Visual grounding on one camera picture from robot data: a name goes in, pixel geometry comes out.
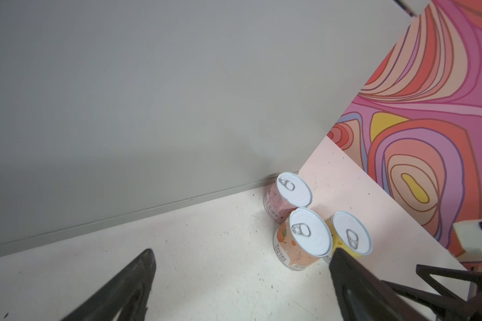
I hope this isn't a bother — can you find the pink can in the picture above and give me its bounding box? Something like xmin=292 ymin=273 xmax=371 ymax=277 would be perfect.
xmin=263 ymin=172 xmax=313 ymax=223

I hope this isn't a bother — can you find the orange label can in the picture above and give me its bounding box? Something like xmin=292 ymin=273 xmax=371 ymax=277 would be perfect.
xmin=273 ymin=207 xmax=333 ymax=271

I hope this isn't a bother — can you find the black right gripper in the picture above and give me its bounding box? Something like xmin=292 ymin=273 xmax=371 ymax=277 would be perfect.
xmin=328 ymin=247 xmax=482 ymax=321

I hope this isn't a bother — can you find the grey metal cabinet box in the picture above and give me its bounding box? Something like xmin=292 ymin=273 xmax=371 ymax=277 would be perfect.
xmin=0 ymin=1 xmax=412 ymax=257

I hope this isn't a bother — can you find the yellow can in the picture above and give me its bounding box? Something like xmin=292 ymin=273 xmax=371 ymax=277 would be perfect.
xmin=324 ymin=211 xmax=373 ymax=264

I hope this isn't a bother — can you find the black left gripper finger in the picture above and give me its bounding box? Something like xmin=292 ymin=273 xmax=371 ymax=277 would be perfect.
xmin=63 ymin=249 xmax=156 ymax=320

